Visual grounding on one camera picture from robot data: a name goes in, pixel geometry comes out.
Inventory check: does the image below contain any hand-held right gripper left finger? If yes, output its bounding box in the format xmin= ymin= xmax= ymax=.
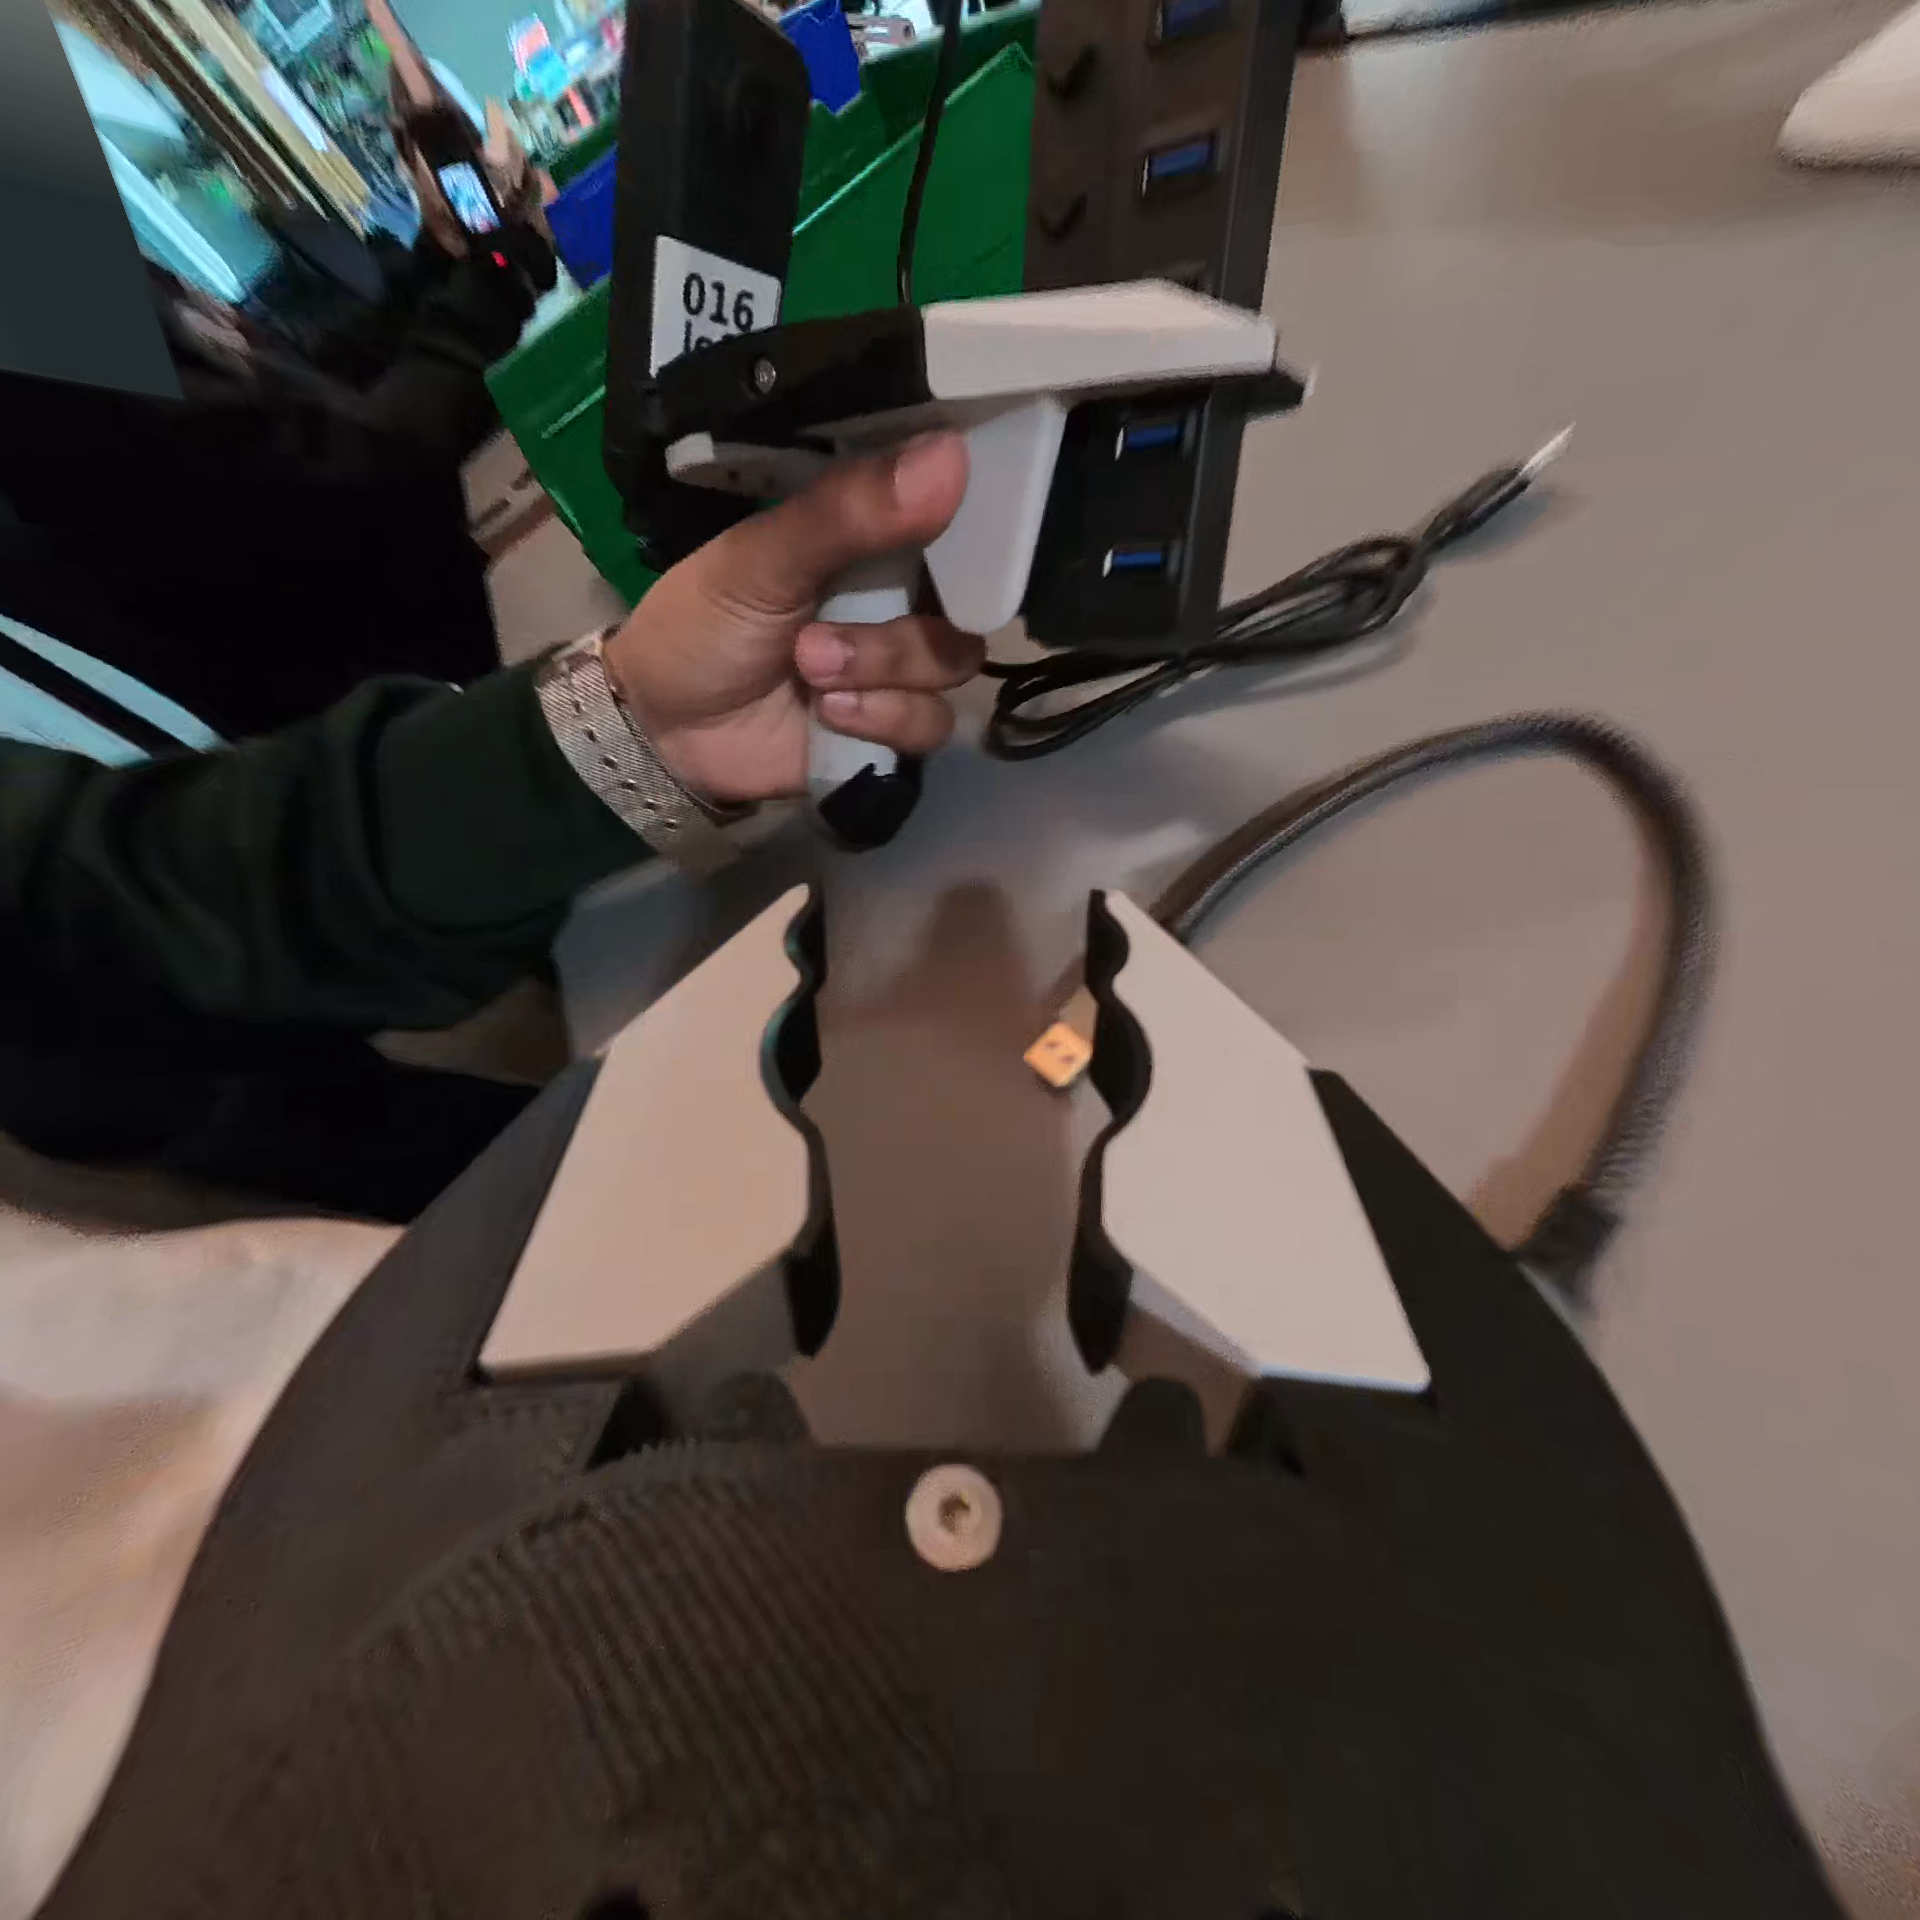
xmin=476 ymin=884 xmax=844 ymax=1383

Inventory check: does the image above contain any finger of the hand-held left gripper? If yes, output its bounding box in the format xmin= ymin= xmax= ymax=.
xmin=921 ymin=278 xmax=1321 ymax=410

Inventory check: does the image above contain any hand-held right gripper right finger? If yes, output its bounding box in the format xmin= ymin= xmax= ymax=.
xmin=1067 ymin=892 xmax=1435 ymax=1393

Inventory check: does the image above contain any black multi-port USB hub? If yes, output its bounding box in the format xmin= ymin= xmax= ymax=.
xmin=978 ymin=0 xmax=1577 ymax=763

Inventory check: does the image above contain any green plastic bin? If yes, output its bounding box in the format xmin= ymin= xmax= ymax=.
xmin=481 ymin=39 xmax=1037 ymax=605

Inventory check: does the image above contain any braided grey USB cable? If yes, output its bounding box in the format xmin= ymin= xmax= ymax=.
xmin=1022 ymin=716 xmax=1714 ymax=1299

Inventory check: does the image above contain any grey desk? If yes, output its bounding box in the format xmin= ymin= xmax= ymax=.
xmin=463 ymin=0 xmax=1920 ymax=1920

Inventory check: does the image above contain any person's left hand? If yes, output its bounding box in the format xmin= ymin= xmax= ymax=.
xmin=613 ymin=435 xmax=985 ymax=806

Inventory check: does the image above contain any blue plastic bin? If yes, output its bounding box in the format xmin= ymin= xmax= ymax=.
xmin=539 ymin=146 xmax=620 ymax=284

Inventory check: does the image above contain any silver mesh wristwatch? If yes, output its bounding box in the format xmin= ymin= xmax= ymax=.
xmin=531 ymin=620 xmax=752 ymax=877

